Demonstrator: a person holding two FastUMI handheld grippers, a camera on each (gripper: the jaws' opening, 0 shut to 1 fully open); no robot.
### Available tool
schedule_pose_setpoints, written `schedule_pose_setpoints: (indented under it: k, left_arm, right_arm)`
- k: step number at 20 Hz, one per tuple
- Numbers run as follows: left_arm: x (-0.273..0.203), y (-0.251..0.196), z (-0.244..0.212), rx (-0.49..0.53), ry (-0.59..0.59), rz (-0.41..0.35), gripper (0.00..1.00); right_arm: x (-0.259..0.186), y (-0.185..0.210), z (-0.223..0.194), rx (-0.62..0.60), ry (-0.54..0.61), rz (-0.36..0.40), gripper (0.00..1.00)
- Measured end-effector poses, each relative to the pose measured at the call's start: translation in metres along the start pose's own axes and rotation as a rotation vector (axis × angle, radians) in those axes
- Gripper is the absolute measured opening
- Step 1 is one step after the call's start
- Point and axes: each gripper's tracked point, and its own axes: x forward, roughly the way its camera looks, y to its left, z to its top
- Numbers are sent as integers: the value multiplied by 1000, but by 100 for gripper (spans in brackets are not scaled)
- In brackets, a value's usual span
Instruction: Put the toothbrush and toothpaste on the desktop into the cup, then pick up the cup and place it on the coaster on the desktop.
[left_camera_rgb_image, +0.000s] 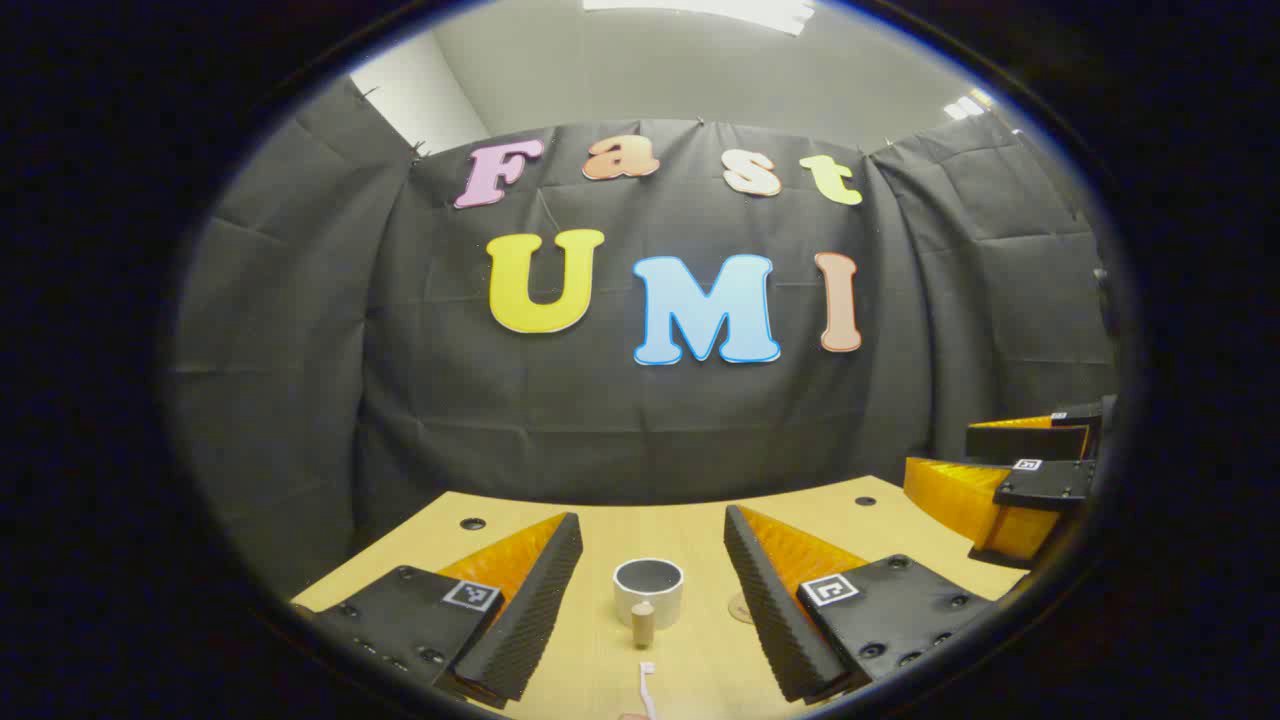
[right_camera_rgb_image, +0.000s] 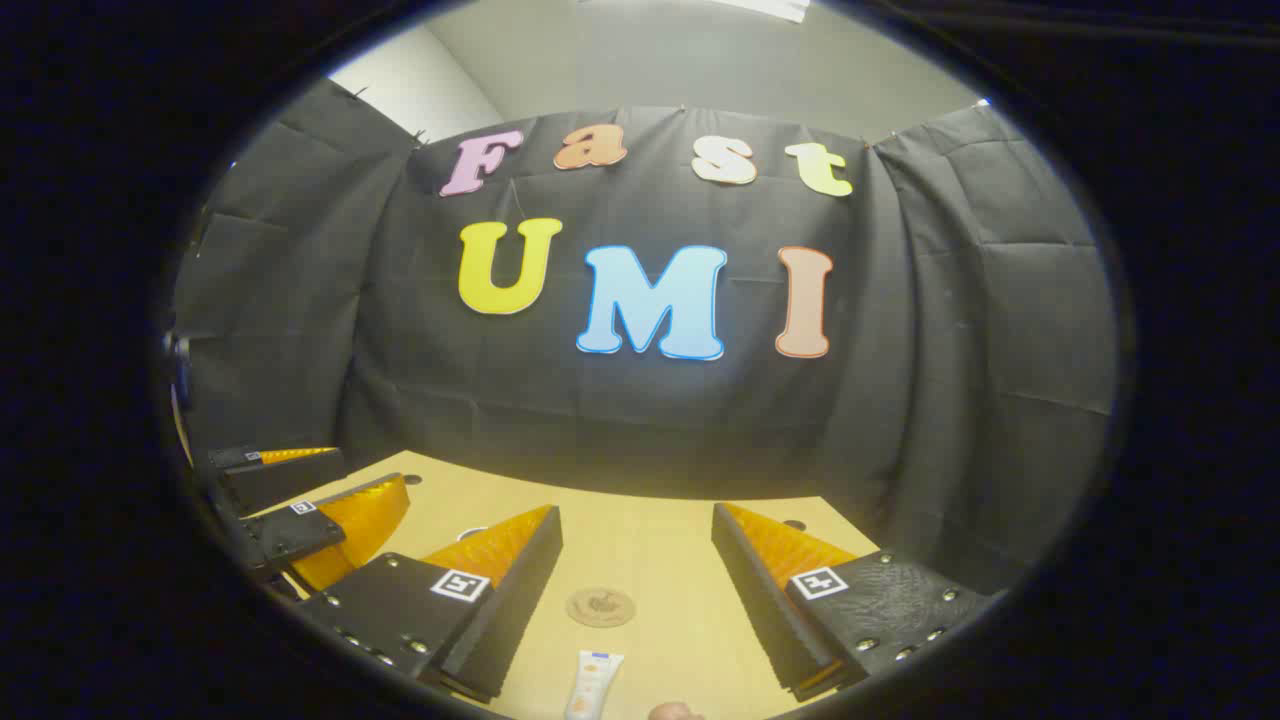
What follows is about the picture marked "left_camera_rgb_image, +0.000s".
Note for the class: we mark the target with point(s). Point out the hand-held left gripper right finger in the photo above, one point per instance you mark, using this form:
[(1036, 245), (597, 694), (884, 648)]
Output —
[(765, 620)]

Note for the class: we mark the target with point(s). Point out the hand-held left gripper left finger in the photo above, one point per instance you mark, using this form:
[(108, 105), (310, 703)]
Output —
[(540, 610)]

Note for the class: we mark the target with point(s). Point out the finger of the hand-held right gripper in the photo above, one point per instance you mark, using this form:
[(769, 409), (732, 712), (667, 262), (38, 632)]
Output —
[(1050, 482), (1020, 442)]

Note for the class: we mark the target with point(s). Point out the round wooden coaster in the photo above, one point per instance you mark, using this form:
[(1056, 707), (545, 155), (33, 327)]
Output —
[(741, 608)]

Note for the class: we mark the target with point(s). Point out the white toothbrush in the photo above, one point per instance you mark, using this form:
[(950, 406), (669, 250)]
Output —
[(646, 675)]

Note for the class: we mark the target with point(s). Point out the light wooden desktop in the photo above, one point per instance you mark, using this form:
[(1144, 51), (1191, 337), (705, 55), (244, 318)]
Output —
[(680, 530)]

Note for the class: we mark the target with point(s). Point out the ceiling light panel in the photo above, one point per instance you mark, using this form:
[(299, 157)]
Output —
[(965, 105), (720, 10)]

